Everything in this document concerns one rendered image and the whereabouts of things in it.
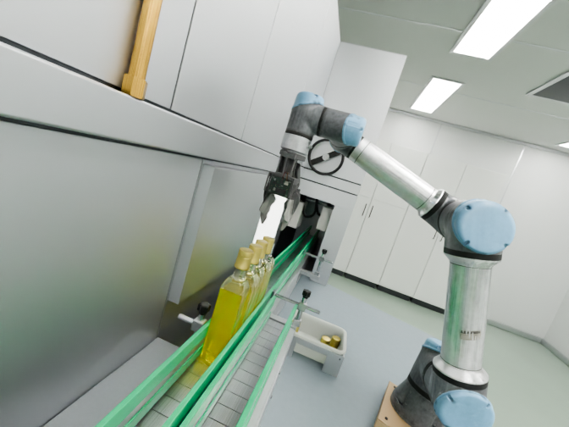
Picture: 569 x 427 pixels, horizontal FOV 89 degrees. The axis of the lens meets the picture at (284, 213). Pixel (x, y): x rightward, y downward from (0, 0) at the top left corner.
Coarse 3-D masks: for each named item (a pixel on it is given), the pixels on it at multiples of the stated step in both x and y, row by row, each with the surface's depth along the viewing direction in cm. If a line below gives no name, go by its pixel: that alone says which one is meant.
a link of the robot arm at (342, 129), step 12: (324, 108) 72; (324, 120) 71; (336, 120) 70; (348, 120) 70; (360, 120) 70; (324, 132) 72; (336, 132) 71; (348, 132) 70; (360, 132) 70; (336, 144) 78; (348, 144) 73
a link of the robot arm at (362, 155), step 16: (368, 144) 82; (352, 160) 85; (368, 160) 81; (384, 160) 80; (384, 176) 81; (400, 176) 80; (416, 176) 80; (400, 192) 81; (416, 192) 79; (432, 192) 78; (416, 208) 82; (432, 208) 77; (432, 224) 80
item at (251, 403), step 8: (288, 320) 81; (288, 328) 81; (280, 336) 72; (280, 344) 71; (272, 352) 65; (272, 360) 62; (264, 368) 59; (272, 368) 70; (264, 376) 57; (264, 384) 63; (256, 392) 52; (248, 400) 50; (256, 400) 54; (248, 408) 49; (240, 416) 47; (248, 416) 50; (240, 424) 45
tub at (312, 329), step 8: (296, 312) 115; (304, 320) 114; (312, 320) 114; (320, 320) 113; (304, 328) 114; (312, 328) 114; (320, 328) 113; (328, 328) 113; (336, 328) 112; (304, 336) 98; (312, 336) 113; (320, 336) 113; (328, 336) 113; (344, 336) 107; (320, 344) 97; (344, 344) 101; (336, 352) 96; (344, 352) 97
